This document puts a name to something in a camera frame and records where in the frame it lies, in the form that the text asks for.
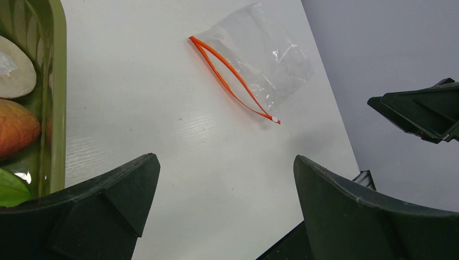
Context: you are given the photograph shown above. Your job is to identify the olive green plastic bin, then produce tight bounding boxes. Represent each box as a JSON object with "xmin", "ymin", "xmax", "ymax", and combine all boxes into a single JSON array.
[{"xmin": 1, "ymin": 1, "xmax": 67, "ymax": 199}]

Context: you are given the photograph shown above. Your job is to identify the red yellow apple toy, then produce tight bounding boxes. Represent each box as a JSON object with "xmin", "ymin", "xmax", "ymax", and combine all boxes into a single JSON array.
[{"xmin": 1, "ymin": 99, "xmax": 41, "ymax": 160}]

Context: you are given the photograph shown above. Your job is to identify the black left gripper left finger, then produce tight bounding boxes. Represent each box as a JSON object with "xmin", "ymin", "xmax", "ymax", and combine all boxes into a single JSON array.
[{"xmin": 1, "ymin": 153, "xmax": 160, "ymax": 259}]

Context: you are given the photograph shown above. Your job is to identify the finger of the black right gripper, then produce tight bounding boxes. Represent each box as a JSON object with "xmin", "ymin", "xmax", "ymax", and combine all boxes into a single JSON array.
[
  {"xmin": 367, "ymin": 96, "xmax": 441, "ymax": 144},
  {"xmin": 381, "ymin": 81, "xmax": 458, "ymax": 141}
]

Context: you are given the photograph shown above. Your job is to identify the clear zip bag orange zipper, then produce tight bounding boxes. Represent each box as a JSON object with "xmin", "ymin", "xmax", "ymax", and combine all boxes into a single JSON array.
[{"xmin": 189, "ymin": 2, "xmax": 314, "ymax": 124}]

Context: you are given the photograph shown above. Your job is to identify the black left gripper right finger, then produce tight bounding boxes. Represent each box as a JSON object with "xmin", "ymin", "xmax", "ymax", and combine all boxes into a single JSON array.
[{"xmin": 293, "ymin": 155, "xmax": 458, "ymax": 259}]

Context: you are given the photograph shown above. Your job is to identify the aluminium frame rail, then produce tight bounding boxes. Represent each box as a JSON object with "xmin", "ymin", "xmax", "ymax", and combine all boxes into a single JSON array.
[{"xmin": 352, "ymin": 170, "xmax": 376, "ymax": 191}]

